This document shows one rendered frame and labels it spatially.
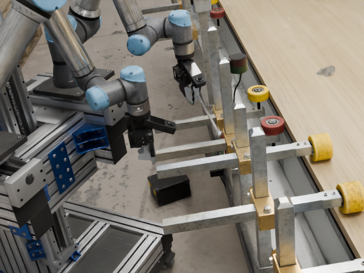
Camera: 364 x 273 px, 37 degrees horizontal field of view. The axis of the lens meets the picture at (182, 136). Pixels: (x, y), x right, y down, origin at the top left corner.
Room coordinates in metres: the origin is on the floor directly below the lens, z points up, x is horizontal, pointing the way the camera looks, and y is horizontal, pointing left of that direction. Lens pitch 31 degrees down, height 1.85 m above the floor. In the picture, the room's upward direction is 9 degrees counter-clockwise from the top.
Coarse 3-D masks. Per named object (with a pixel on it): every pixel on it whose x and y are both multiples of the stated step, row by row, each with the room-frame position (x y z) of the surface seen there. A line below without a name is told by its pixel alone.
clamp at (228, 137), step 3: (222, 129) 1.65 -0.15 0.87; (225, 135) 1.60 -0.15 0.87; (228, 135) 1.60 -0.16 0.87; (231, 135) 1.60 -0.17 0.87; (234, 135) 1.59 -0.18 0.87; (225, 138) 1.58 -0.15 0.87; (228, 138) 1.58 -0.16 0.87; (231, 138) 1.58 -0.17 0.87; (228, 141) 1.56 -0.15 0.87; (228, 144) 1.54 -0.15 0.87; (231, 144) 1.54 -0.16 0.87; (228, 147) 1.54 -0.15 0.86; (228, 150) 1.54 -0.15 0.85; (231, 150) 1.54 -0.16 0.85; (228, 153) 1.54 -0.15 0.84
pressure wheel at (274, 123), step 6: (264, 120) 1.60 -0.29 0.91; (270, 120) 1.59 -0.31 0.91; (276, 120) 1.60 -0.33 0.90; (282, 120) 1.58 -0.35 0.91; (264, 126) 1.57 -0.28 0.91; (270, 126) 1.56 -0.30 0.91; (276, 126) 1.55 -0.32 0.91; (282, 126) 1.56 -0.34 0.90; (264, 132) 1.57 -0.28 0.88; (270, 132) 1.55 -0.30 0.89; (276, 132) 1.55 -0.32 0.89; (282, 132) 1.56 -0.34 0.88
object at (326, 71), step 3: (330, 66) 1.94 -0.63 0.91; (333, 66) 1.94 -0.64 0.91; (321, 69) 1.91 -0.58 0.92; (324, 69) 1.91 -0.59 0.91; (327, 69) 1.91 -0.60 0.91; (330, 69) 1.91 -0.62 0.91; (333, 69) 1.91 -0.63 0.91; (318, 72) 1.91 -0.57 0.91; (321, 72) 1.90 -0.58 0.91; (324, 72) 1.90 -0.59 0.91; (327, 72) 1.89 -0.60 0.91; (330, 72) 1.89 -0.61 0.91; (333, 72) 1.90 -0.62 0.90; (324, 75) 1.88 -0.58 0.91; (327, 75) 1.87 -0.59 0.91; (330, 75) 1.87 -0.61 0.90
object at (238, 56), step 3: (234, 54) 1.65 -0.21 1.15; (237, 54) 1.64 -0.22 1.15; (240, 54) 1.64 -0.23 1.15; (243, 54) 1.64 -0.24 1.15; (231, 57) 1.62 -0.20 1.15; (234, 57) 1.62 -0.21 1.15; (237, 57) 1.62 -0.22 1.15; (240, 57) 1.61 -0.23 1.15; (243, 57) 1.61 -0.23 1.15; (231, 66) 1.61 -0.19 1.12; (231, 75) 1.61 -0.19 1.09; (240, 75) 1.63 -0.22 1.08; (231, 78) 1.61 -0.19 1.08; (240, 78) 1.63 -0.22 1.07; (231, 81) 1.61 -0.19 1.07; (237, 84) 1.63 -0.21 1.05; (234, 90) 1.63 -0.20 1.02; (234, 93) 1.63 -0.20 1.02; (234, 96) 1.63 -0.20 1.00; (234, 99) 1.63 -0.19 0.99
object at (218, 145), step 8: (248, 136) 1.59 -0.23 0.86; (272, 136) 1.57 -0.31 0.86; (192, 144) 1.59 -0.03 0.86; (200, 144) 1.59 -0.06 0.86; (208, 144) 1.58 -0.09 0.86; (216, 144) 1.57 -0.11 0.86; (224, 144) 1.57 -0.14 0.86; (160, 152) 1.57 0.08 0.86; (168, 152) 1.57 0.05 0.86; (176, 152) 1.57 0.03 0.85; (184, 152) 1.57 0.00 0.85; (192, 152) 1.57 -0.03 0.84; (200, 152) 1.57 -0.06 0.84; (208, 152) 1.57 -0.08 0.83; (160, 160) 1.57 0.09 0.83
